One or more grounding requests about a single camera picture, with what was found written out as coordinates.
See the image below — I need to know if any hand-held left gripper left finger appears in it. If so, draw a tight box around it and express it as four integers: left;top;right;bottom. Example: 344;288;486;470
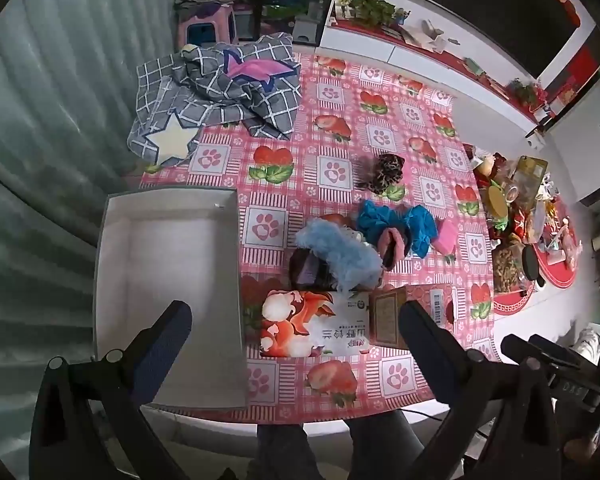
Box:
29;301;194;480

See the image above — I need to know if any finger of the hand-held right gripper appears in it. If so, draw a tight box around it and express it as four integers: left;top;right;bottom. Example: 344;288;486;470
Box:
501;334;537;364
529;334;582;369

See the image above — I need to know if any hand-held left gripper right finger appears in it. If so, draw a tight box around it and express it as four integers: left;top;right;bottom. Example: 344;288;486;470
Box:
397;300;562;480

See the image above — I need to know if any white cardboard box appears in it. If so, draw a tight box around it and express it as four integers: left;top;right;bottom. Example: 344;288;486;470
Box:
94;187;249;409

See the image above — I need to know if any pink and dark scrunchie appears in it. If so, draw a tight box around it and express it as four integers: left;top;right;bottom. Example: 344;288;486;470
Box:
374;227;414;269

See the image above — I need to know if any pink sponge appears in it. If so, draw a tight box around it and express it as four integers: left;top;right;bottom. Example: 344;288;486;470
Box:
432;219;459;254

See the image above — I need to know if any light blue fluffy scrunchie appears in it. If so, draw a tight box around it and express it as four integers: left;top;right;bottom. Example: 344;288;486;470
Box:
294;217;384;294

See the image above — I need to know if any blue mesh cloth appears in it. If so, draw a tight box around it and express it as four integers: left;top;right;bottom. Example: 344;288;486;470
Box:
355;200;439;257

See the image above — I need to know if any dark brown scrunchie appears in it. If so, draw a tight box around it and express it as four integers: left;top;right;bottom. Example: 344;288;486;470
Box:
288;247;337;294

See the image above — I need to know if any leopard print scrunchie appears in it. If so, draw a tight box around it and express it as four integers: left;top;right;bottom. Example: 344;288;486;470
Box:
357;153;406;196

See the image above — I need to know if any small brown box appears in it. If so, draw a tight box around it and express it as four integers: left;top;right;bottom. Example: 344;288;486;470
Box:
367;284;456;349

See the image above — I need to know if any white fabric object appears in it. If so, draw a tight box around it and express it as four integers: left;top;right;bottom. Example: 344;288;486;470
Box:
571;326;600;362

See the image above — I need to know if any red tray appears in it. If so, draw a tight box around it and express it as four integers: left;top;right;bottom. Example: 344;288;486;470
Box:
489;209;582;317

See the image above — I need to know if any nut jar with black lid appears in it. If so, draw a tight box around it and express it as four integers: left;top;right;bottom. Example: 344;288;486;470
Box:
492;242;542;295

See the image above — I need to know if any floral tissue pack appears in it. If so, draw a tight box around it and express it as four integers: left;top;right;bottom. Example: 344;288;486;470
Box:
258;289;371;359

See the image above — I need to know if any person's right leg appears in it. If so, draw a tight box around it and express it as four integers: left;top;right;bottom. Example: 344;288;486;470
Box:
346;409;427;480

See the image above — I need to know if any person's leg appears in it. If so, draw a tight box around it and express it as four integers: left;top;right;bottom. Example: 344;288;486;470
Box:
346;409;427;480
256;424;327;480

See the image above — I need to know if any pile of snacks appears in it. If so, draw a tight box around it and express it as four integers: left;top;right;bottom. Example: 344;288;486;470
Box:
472;144;582;262

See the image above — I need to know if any jar with wooden lid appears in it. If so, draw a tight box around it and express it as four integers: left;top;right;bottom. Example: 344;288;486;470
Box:
484;184;514;222

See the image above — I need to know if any person's left leg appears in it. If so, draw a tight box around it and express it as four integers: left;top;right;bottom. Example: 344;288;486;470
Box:
256;424;327;480

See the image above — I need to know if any gold snack package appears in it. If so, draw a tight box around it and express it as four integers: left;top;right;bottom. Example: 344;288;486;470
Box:
509;156;549;207

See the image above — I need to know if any white air conditioner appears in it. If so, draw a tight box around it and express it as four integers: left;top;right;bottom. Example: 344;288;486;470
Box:
554;109;600;207

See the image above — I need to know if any pink strawberry tablecloth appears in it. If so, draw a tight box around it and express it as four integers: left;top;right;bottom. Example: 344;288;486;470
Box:
139;52;502;424

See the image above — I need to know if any white television cabinet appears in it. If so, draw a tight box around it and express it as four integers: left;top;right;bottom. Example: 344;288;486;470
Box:
319;0;542;137

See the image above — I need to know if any grey checked star pillowcase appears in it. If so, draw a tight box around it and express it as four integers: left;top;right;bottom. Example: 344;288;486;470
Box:
126;32;302;167

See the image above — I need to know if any white ornament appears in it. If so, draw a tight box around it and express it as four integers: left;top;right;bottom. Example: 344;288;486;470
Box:
419;19;462;54

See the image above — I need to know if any pink plastic stool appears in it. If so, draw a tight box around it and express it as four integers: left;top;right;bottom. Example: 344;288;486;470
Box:
176;3;239;52

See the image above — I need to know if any green potted plant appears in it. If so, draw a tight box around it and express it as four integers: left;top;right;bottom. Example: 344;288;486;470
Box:
337;0;412;29

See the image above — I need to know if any black television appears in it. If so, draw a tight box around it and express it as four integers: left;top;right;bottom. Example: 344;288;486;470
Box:
399;0;599;80

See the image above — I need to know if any black cable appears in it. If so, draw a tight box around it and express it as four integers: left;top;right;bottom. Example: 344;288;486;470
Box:
397;406;454;422

